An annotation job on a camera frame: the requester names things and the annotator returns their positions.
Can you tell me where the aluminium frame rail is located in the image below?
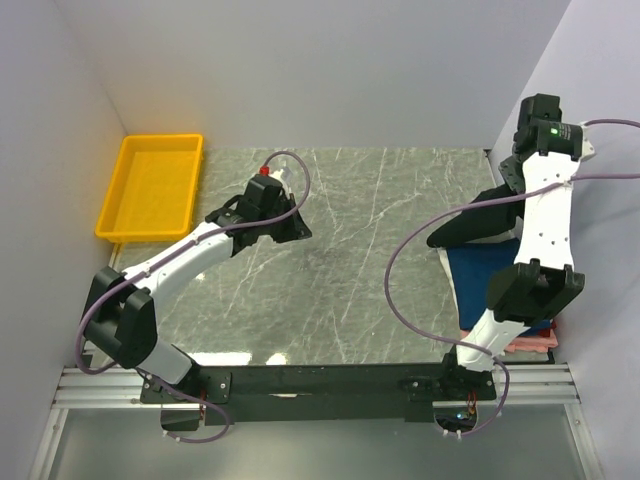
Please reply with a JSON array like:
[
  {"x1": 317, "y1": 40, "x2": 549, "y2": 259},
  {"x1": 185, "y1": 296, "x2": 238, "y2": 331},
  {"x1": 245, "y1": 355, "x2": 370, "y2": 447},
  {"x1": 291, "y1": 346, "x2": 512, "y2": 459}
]
[{"x1": 52, "y1": 363, "x2": 581, "y2": 409}]

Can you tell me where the red folded t-shirt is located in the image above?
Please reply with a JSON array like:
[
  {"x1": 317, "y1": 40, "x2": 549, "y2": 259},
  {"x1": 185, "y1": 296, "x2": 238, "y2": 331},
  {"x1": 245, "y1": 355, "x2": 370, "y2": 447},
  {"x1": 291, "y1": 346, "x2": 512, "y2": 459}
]
[{"x1": 536, "y1": 320, "x2": 557, "y2": 338}]

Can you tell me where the pink folded t-shirt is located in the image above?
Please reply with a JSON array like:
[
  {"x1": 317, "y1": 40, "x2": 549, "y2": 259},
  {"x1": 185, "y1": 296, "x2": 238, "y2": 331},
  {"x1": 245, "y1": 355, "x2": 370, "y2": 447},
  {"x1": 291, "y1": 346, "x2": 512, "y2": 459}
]
[{"x1": 459, "y1": 328, "x2": 559, "y2": 354}]

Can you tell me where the yellow plastic tray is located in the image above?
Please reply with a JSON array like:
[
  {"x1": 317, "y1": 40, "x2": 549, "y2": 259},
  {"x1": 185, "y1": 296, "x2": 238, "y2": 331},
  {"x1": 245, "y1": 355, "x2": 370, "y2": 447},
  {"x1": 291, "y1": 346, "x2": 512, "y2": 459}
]
[{"x1": 95, "y1": 133, "x2": 204, "y2": 244}]

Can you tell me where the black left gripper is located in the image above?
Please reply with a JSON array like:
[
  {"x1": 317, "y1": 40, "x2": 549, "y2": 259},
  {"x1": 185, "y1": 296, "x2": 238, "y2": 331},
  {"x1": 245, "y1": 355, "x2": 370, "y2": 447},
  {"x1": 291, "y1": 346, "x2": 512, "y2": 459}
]
[{"x1": 259, "y1": 193, "x2": 312, "y2": 243}]

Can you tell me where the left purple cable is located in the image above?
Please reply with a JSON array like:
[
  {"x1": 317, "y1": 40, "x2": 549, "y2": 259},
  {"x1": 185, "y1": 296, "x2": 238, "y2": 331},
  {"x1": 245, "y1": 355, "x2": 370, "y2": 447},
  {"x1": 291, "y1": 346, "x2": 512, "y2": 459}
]
[{"x1": 73, "y1": 151, "x2": 311, "y2": 445}]

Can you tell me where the blue folded t-shirt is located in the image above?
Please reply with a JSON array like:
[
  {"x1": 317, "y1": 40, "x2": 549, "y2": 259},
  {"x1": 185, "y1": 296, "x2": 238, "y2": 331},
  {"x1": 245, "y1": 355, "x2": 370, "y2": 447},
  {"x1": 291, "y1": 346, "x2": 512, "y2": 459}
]
[{"x1": 444, "y1": 238, "x2": 551, "y2": 337}]

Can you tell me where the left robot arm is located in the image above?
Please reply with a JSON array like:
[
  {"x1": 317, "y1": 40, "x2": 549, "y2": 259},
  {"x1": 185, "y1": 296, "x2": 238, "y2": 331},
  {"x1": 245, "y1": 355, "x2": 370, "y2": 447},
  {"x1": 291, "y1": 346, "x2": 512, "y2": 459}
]
[{"x1": 80, "y1": 167, "x2": 312, "y2": 402}]

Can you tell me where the black t-shirt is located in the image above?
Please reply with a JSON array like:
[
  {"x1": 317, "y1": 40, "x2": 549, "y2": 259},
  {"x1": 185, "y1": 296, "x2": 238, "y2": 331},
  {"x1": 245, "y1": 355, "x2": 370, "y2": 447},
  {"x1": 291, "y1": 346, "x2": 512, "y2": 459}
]
[{"x1": 426, "y1": 200, "x2": 525, "y2": 248}]

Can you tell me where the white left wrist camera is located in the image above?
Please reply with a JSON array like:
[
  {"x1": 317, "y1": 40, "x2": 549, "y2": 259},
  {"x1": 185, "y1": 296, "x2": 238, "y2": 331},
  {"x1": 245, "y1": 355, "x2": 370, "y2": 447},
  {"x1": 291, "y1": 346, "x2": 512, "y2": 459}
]
[{"x1": 259, "y1": 166, "x2": 293, "y2": 195}]

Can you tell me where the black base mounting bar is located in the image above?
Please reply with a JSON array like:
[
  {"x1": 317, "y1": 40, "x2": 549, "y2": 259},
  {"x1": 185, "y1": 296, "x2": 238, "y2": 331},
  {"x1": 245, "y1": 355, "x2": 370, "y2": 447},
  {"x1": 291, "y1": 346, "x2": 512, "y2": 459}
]
[{"x1": 139, "y1": 362, "x2": 501, "y2": 429}]

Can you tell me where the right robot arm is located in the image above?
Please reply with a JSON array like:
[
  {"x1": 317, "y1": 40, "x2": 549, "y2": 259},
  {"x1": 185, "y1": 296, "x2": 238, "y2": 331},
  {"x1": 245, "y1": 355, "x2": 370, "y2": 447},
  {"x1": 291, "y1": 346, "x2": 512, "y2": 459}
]
[{"x1": 427, "y1": 94, "x2": 591, "y2": 399}]

